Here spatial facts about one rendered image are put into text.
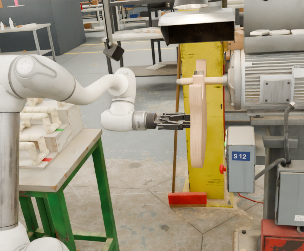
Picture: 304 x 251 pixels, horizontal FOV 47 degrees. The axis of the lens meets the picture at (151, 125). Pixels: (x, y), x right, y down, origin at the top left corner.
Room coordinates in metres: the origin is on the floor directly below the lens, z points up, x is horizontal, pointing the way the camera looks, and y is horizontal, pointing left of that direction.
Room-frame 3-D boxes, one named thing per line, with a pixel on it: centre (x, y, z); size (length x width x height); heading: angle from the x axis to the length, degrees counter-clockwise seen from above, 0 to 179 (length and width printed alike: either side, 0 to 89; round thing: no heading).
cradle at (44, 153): (1.48, 0.53, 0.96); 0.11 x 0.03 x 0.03; 166
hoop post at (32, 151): (1.44, 0.55, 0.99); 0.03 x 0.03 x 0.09
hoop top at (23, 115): (1.62, 0.59, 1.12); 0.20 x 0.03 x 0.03; 75
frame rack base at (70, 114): (1.81, 0.53, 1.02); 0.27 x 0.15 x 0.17; 76
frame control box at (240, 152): (1.17, -0.39, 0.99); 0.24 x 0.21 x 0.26; 76
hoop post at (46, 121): (1.60, 0.51, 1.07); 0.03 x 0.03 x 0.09
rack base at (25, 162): (1.51, 0.62, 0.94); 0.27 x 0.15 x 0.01; 76
